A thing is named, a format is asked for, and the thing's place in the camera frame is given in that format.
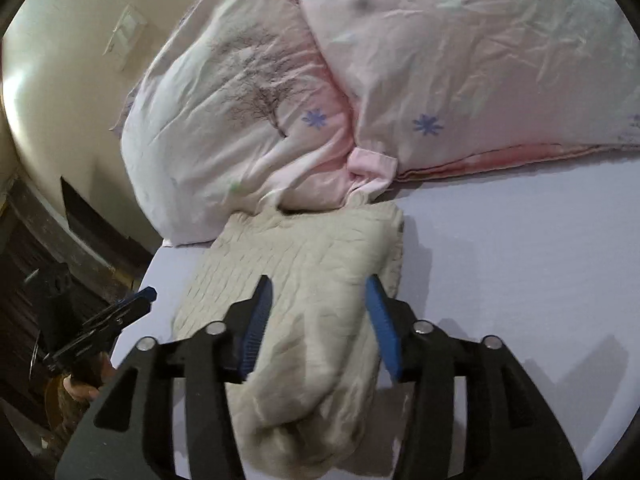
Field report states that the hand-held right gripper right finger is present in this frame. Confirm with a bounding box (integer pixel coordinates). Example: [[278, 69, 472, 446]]
[[365, 275, 583, 480]]

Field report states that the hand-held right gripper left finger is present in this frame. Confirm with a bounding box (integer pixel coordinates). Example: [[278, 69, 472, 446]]
[[55, 275, 275, 480]]

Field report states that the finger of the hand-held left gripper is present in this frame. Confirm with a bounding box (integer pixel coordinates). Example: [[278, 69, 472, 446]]
[[82, 286, 158, 333], [41, 317, 123, 373]]

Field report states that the cream knitted sweater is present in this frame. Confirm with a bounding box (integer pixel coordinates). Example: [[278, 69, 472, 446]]
[[170, 195, 407, 479]]

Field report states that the person's left hand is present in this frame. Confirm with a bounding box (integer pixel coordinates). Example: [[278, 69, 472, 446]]
[[62, 350, 120, 403]]

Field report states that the white bed sheet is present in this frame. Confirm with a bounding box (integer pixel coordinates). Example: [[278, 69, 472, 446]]
[[107, 152, 640, 480]]

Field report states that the pink printed quilt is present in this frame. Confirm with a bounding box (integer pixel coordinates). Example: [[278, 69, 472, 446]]
[[109, 0, 640, 249]]

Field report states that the white wall switch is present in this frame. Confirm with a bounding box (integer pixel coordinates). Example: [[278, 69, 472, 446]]
[[102, 4, 149, 72]]

